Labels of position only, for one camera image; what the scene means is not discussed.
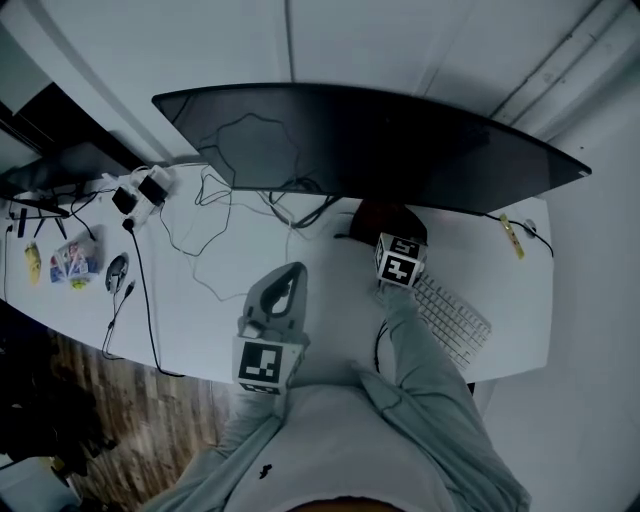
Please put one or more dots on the person's right forearm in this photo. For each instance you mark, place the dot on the person's right forearm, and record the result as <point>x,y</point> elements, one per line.
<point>415,340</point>

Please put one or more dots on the small black stick device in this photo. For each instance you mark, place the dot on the small black stick device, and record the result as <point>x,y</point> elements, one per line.
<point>22,224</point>

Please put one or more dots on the small black flat monitor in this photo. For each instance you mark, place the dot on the small black flat monitor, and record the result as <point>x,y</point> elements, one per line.
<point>60,165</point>

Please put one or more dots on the yellow ruler strip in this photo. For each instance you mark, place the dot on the yellow ruler strip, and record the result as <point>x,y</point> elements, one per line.
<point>512,236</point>

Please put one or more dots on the black curved computer monitor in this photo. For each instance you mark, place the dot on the black curved computer monitor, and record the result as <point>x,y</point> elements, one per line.
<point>380,150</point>

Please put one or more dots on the white box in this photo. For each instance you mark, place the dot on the white box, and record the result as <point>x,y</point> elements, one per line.
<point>30,487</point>

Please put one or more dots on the white power strip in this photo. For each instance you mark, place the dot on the white power strip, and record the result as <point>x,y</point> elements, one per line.
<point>150,207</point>

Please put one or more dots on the colourful printed packet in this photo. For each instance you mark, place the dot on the colourful printed packet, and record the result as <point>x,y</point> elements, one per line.
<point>72,262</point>

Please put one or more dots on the grey computer mouse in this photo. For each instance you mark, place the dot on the grey computer mouse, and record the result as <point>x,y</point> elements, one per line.
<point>116,272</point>

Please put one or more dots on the white keyboard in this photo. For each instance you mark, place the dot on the white keyboard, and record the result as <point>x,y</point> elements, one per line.
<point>452,320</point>

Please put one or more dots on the person's left forearm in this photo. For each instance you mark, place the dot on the person's left forearm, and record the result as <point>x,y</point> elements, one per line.
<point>250,420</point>

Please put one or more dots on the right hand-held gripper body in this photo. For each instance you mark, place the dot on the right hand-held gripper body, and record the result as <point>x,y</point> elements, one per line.
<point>397,265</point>

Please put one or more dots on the black chair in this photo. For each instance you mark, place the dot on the black chair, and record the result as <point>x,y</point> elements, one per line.
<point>45,400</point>

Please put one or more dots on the person's grey sweatshirt torso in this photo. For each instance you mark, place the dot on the person's grey sweatshirt torso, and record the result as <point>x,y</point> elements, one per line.
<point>350,440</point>

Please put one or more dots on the dark red cloth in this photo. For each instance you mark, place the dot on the dark red cloth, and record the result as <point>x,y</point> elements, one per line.
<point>372,220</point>

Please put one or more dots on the black monitor stand legs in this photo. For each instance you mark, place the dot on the black monitor stand legs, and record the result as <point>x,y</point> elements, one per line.
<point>42,210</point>

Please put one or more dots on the black power adapter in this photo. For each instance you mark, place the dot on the black power adapter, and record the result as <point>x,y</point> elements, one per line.
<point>124,199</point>
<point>153,189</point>

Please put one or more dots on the yellow snack packet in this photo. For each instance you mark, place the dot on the yellow snack packet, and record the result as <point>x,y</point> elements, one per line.
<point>33,262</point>

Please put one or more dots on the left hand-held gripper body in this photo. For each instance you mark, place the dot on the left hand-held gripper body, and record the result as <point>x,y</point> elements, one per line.
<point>260,360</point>

